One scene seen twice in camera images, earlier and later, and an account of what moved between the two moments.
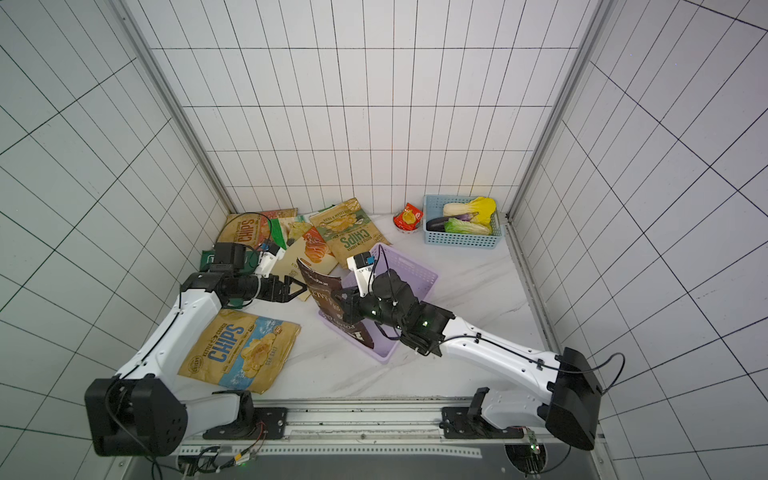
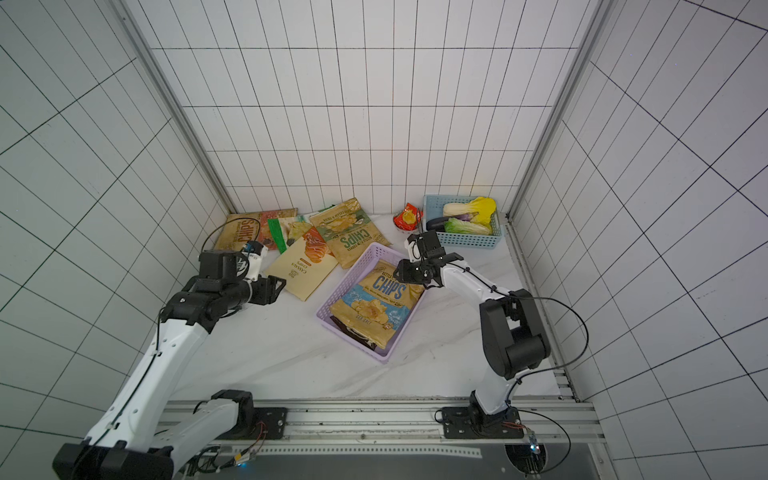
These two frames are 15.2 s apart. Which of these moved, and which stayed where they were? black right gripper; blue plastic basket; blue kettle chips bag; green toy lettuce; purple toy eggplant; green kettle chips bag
Moved: blue kettle chips bag; black right gripper
Stayed: purple toy eggplant; blue plastic basket; green kettle chips bag; green toy lettuce
